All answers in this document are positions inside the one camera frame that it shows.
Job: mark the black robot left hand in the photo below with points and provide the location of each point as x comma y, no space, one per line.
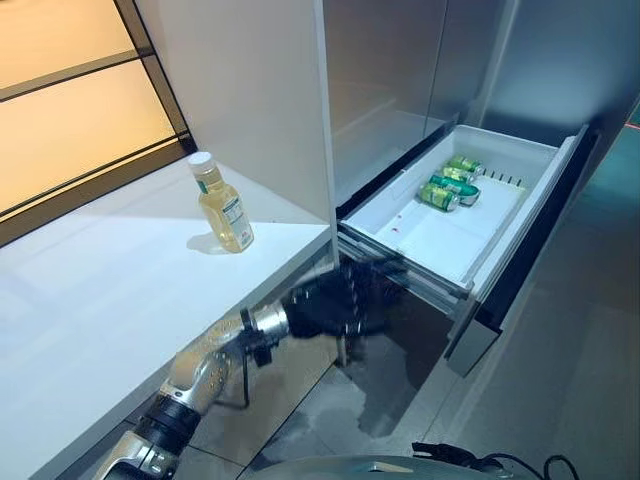
325,312

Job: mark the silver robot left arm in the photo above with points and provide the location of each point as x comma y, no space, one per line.
210,355

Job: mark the open white fridge drawer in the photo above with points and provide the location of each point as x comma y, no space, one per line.
435,235

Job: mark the stainless steel fridge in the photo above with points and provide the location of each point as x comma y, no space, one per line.
400,75

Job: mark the yellow drink bottle white cap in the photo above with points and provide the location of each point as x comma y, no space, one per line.
225,210

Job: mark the green drink can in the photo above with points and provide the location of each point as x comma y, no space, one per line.
437,196
457,189
464,163
454,174

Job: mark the grey robot torso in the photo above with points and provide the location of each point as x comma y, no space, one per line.
380,470

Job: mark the white cabinet side panel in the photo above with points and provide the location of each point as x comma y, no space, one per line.
250,100

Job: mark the dark window frame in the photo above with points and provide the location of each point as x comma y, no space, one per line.
165,95

